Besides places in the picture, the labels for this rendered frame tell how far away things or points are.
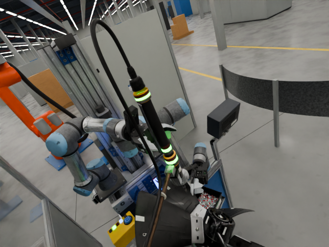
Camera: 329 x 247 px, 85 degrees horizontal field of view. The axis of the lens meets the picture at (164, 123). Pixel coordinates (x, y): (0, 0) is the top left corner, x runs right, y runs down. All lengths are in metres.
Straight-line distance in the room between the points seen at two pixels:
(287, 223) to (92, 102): 2.02
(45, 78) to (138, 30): 6.37
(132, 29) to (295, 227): 2.70
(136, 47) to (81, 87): 1.32
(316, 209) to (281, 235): 0.42
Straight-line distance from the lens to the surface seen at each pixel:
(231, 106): 1.41
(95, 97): 1.40
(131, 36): 2.53
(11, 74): 4.46
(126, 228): 1.18
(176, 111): 1.05
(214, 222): 0.81
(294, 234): 2.19
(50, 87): 8.59
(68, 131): 1.06
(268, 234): 2.17
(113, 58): 2.39
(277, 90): 2.35
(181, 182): 0.67
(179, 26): 12.95
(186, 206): 0.95
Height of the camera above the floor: 1.98
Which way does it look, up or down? 31 degrees down
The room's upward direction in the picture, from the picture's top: 23 degrees counter-clockwise
